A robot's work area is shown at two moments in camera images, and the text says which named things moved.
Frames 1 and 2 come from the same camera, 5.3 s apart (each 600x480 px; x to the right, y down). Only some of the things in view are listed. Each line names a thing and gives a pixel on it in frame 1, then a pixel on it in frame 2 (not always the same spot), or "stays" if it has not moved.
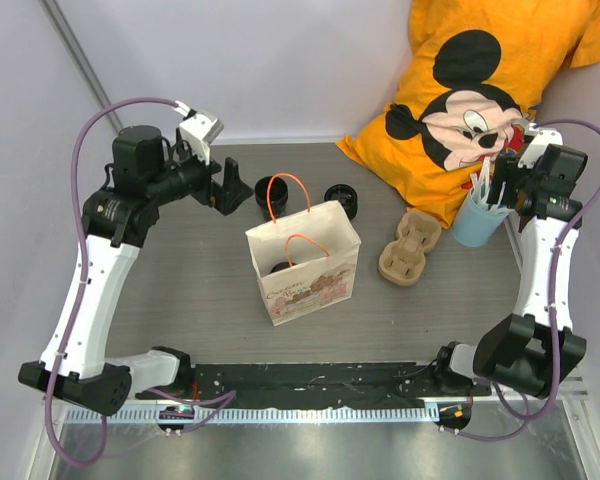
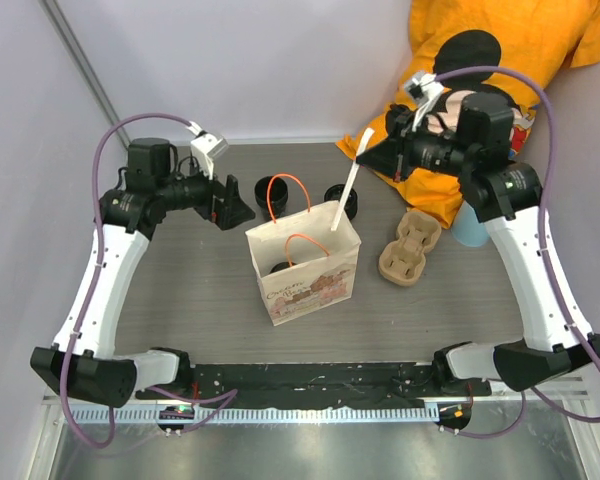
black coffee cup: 345,195 stays
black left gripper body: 220,196 → 220,213
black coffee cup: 279,193 stays
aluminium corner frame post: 81,60 stays
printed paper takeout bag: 305,263 stays
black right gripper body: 518,180 → 404,153
